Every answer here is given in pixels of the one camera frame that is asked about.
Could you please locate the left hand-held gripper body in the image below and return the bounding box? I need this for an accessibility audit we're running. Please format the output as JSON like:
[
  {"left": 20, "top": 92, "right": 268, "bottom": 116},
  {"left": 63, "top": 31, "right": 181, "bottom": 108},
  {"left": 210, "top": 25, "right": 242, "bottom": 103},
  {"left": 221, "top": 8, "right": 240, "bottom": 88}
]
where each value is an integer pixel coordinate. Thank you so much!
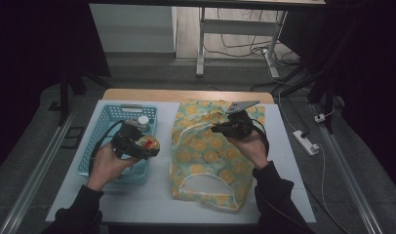
[{"left": 111, "top": 118, "right": 151, "bottom": 160}]

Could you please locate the person's left hand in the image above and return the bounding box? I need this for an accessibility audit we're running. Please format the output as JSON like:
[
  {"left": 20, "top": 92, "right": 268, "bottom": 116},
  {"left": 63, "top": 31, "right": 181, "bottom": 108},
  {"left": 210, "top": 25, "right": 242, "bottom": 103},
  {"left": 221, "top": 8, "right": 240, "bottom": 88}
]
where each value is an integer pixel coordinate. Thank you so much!
[{"left": 86, "top": 141, "right": 143, "bottom": 193}]

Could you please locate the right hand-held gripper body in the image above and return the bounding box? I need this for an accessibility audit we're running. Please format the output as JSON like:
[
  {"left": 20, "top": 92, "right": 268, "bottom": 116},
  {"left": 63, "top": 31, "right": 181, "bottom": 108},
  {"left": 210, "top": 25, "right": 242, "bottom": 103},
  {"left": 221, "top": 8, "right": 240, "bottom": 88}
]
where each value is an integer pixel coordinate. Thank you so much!
[{"left": 224, "top": 99, "right": 261, "bottom": 139}]

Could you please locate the dark curtain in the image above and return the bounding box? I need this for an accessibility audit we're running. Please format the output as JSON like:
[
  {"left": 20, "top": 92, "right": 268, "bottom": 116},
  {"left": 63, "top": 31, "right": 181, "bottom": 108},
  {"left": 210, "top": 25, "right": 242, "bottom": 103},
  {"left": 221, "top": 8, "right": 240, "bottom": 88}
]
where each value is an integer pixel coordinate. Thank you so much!
[
  {"left": 277, "top": 0, "right": 396, "bottom": 189},
  {"left": 0, "top": 0, "right": 111, "bottom": 176}
]

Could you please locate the white desk frame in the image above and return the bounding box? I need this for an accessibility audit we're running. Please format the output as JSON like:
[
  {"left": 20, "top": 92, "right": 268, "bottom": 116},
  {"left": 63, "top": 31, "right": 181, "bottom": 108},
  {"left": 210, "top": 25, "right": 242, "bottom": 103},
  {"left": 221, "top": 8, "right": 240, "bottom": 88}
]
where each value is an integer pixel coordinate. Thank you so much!
[{"left": 195, "top": 6, "right": 289, "bottom": 79}]

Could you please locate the white table mat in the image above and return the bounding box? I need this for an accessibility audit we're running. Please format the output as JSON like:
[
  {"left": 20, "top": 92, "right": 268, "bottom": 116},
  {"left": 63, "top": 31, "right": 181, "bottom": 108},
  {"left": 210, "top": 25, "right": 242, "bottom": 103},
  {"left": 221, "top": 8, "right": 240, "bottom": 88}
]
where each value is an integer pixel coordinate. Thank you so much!
[{"left": 45, "top": 98, "right": 317, "bottom": 225}]

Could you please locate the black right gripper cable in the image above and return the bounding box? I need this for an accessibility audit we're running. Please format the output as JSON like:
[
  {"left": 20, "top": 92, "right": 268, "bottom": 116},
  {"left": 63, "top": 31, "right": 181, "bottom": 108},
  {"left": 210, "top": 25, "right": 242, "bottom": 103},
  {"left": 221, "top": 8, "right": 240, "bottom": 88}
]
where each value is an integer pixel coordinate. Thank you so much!
[{"left": 250, "top": 117, "right": 271, "bottom": 158}]

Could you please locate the white power strip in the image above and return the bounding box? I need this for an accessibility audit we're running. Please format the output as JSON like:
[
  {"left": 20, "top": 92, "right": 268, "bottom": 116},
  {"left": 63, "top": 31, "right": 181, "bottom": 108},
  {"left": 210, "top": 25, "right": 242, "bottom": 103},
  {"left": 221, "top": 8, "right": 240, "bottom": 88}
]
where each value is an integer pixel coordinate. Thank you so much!
[{"left": 292, "top": 130, "right": 321, "bottom": 156}]

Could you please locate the tangle of black floor cables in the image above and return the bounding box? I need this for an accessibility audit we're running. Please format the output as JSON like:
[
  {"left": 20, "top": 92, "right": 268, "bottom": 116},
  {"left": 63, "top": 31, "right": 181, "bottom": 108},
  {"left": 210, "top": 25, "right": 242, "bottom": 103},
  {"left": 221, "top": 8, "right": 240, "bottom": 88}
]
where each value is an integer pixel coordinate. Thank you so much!
[{"left": 204, "top": 8, "right": 299, "bottom": 66}]

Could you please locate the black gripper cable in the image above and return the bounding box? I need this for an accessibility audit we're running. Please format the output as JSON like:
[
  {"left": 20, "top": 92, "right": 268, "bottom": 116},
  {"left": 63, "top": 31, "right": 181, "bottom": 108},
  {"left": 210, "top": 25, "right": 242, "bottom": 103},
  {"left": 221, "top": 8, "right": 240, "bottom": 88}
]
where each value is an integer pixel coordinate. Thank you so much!
[
  {"left": 88, "top": 119, "right": 126, "bottom": 176},
  {"left": 250, "top": 117, "right": 271, "bottom": 158}
]

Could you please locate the blue perforated plastic basket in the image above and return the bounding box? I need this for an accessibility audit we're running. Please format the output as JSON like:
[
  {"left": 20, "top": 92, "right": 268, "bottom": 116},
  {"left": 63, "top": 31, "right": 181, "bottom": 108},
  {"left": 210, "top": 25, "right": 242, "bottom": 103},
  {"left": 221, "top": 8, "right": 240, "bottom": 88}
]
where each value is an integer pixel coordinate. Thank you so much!
[{"left": 76, "top": 102, "right": 160, "bottom": 188}]

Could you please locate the white panel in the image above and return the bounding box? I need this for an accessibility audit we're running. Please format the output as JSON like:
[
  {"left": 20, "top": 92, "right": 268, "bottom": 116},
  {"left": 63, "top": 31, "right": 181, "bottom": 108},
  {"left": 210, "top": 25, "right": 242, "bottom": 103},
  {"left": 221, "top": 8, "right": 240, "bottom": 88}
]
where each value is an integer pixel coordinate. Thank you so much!
[{"left": 88, "top": 3, "right": 178, "bottom": 55}]

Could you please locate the aluminium floor rail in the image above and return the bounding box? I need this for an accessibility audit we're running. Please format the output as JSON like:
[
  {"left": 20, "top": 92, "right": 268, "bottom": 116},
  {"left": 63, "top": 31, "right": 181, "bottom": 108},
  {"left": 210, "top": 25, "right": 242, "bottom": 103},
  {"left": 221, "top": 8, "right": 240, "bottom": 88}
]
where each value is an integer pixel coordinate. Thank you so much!
[
  {"left": 311, "top": 103, "right": 386, "bottom": 234},
  {"left": 0, "top": 97, "right": 82, "bottom": 234}
]

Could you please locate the yellow floral fabric bag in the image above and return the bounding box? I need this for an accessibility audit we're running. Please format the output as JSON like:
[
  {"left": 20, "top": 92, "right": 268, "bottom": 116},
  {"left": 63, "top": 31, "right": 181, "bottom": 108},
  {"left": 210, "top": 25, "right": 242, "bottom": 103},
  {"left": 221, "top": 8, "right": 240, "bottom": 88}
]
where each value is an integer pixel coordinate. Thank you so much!
[{"left": 169, "top": 98, "right": 267, "bottom": 213}]

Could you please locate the person's right hand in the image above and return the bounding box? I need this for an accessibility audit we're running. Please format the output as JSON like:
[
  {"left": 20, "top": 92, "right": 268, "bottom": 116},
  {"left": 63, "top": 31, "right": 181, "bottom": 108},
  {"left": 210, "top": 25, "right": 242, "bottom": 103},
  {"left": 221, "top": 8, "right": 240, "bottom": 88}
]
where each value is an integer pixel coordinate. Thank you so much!
[{"left": 225, "top": 129, "right": 270, "bottom": 171}]

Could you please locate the black metal stand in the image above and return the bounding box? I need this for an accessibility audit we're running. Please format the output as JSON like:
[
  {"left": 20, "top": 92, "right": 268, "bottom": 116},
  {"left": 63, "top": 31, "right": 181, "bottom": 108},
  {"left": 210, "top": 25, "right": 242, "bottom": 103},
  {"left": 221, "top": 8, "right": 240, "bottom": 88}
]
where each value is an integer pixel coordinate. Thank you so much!
[{"left": 58, "top": 64, "right": 87, "bottom": 126}]

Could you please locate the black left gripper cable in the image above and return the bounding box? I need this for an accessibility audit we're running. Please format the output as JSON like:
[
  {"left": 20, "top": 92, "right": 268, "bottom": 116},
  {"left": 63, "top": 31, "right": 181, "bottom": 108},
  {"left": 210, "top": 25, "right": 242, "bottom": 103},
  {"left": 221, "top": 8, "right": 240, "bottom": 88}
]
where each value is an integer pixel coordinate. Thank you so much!
[{"left": 88, "top": 119, "right": 126, "bottom": 176}]

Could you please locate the white power cable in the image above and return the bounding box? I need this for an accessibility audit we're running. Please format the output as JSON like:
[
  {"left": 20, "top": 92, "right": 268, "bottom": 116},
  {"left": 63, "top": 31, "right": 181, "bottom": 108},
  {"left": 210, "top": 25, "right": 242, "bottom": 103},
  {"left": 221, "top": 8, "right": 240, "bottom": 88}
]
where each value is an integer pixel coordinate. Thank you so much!
[{"left": 314, "top": 144, "right": 350, "bottom": 234}]

